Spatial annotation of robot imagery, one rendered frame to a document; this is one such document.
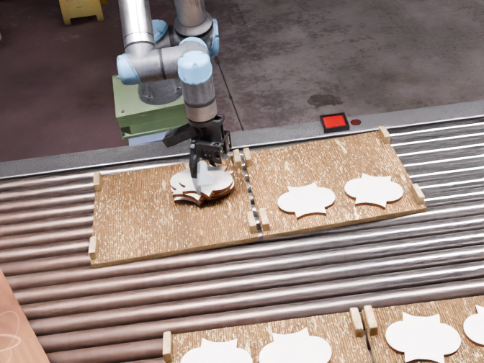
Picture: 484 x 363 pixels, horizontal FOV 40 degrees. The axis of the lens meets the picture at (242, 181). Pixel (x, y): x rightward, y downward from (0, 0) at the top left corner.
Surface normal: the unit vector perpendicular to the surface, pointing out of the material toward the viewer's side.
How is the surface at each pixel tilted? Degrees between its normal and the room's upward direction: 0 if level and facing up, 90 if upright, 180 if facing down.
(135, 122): 90
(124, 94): 2
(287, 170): 0
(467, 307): 0
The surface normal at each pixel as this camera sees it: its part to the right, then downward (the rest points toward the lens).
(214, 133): -0.34, 0.61
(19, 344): -0.10, -0.78
